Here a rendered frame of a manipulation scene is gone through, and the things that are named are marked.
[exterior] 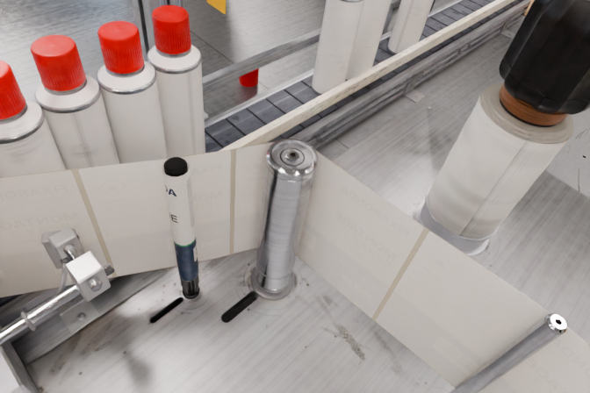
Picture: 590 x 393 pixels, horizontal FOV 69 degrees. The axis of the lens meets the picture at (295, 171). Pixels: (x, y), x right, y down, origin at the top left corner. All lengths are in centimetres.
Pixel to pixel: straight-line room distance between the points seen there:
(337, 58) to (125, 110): 33
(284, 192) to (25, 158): 21
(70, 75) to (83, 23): 56
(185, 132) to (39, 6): 60
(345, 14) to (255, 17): 39
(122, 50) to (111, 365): 27
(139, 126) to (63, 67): 9
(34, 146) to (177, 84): 14
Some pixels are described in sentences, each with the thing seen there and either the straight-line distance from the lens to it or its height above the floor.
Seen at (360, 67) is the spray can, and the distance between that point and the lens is 71.
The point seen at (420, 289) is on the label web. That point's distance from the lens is 35.
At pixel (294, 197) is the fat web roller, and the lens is 32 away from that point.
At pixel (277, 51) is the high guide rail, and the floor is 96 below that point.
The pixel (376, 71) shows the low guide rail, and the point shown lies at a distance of 71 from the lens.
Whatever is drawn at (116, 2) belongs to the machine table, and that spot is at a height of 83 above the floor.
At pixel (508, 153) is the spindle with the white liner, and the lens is 43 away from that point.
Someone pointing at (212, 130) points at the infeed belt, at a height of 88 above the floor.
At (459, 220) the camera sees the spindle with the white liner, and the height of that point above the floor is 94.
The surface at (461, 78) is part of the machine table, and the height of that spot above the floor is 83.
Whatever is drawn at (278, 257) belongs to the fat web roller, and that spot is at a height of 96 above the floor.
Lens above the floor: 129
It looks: 47 degrees down
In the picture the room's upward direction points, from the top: 10 degrees clockwise
